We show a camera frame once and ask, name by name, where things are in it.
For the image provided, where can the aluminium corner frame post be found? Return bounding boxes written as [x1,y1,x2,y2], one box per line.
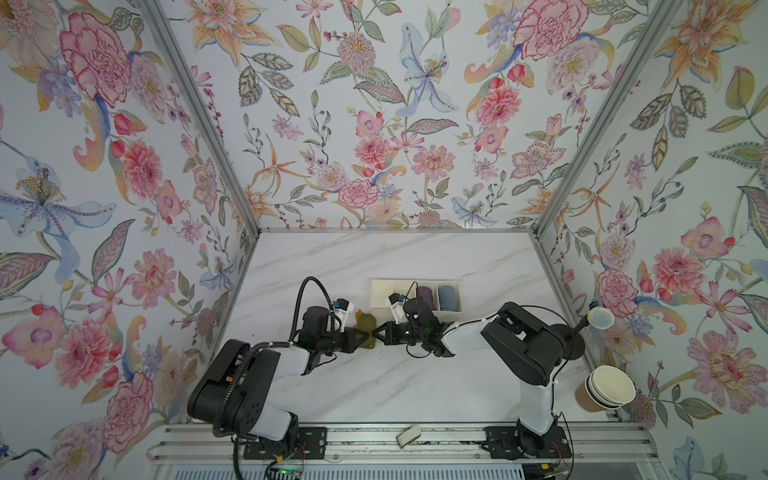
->
[137,0,261,239]
[531,0,679,240]

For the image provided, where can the purple rolled sock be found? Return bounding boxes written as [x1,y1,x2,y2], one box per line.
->
[416,286,435,309]

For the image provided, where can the aluminium corner frame post left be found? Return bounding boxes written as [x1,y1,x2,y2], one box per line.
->
[137,0,261,239]

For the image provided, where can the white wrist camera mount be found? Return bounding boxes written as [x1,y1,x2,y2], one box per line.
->
[387,293,407,324]
[332,298,355,331]

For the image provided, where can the aluminium corner frame post right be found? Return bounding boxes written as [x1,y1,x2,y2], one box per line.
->
[531,0,679,240]

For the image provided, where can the blue rolled sock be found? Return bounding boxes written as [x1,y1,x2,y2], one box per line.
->
[438,284,460,312]

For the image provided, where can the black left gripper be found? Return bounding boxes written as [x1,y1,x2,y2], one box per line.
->
[315,327,370,357]

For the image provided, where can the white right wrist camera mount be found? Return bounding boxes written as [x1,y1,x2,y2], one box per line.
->
[387,293,407,324]

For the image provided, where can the black stand shower head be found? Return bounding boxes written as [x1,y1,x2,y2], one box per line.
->
[551,302,616,361]

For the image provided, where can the stacked paper cups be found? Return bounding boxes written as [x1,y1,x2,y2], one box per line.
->
[575,365,636,413]

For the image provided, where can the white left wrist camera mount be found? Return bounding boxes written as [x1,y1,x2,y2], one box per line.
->
[332,298,355,331]

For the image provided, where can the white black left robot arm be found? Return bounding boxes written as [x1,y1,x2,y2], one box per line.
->
[186,299,369,445]

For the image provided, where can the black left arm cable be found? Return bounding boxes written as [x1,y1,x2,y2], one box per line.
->
[212,275,334,439]

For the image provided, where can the cream plastic divided organizer tray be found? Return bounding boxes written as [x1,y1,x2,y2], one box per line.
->
[369,279,463,323]

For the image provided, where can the green striped sock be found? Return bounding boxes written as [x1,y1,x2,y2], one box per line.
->
[355,310,377,349]

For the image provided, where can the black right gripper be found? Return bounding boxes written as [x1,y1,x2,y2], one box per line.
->
[372,321,427,346]

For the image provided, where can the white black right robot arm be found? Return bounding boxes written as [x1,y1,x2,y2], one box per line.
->
[372,298,570,437]

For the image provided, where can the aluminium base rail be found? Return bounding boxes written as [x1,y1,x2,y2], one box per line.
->
[148,420,658,465]

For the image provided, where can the small grey tag on rail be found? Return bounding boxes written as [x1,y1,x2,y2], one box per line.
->
[396,425,422,449]

